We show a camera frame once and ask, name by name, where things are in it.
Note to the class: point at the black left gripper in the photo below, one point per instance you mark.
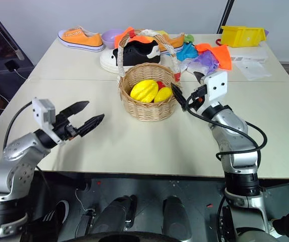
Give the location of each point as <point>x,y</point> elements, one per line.
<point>63,128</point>

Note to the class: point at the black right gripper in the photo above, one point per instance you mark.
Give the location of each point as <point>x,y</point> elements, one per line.
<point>198,97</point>

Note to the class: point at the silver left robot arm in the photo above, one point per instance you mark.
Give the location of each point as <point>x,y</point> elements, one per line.
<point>15,161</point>

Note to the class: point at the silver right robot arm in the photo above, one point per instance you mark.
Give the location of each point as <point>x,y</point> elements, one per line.
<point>235,126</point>

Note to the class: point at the yellow lemon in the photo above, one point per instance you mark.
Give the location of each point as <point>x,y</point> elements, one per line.
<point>163,94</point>

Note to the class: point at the red fruit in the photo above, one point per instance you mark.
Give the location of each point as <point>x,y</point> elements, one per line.
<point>161,84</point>

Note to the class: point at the translucent purple cloth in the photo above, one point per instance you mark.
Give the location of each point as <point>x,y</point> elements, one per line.
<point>203,61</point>

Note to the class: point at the blue cloth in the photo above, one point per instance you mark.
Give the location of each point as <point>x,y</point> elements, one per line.
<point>187,51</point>

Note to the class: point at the yellow star fruit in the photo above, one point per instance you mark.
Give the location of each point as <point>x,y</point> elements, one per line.
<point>144,90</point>

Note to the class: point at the large orange cloth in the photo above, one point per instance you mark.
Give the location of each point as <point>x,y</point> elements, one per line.
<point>222,55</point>

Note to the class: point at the orange canvas sneaker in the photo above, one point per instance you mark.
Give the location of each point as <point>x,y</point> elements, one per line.
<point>81,40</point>
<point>175,41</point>

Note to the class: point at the green toy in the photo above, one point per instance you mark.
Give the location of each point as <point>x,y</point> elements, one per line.
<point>189,37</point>

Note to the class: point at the black and white sneaker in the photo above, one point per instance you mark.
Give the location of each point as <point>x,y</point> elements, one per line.
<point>139,54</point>

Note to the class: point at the clear plastic bag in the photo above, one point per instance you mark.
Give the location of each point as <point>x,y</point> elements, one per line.
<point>254,69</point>

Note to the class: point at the white flat box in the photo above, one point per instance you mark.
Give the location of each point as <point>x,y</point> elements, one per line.
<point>250,56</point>

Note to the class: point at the yellow plastic bin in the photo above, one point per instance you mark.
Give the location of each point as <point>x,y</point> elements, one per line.
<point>240,36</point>

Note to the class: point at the black tripod leg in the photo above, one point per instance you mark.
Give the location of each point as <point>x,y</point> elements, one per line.
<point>226,15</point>

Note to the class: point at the purple plastic bowl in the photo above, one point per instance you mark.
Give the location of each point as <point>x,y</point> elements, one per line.
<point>110,37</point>

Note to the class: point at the small orange cloth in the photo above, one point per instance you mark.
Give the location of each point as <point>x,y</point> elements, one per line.
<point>124,34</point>

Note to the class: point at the black charger block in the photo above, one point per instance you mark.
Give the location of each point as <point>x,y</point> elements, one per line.
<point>11,65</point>

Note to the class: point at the purple item behind bin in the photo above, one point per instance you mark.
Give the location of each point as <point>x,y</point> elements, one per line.
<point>266,32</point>

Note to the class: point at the dark rounded shape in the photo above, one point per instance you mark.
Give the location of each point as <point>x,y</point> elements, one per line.
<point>175,216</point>
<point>114,214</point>

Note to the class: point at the black shoe white stripes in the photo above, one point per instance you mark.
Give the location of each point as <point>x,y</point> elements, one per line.
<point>48,219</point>

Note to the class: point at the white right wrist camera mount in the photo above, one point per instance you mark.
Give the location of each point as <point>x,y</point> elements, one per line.
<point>217,85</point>

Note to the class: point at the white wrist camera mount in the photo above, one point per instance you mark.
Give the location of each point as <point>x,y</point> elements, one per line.
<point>43,111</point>
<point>217,85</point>

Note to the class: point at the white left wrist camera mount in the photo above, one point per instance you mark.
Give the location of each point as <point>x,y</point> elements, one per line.
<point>43,111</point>

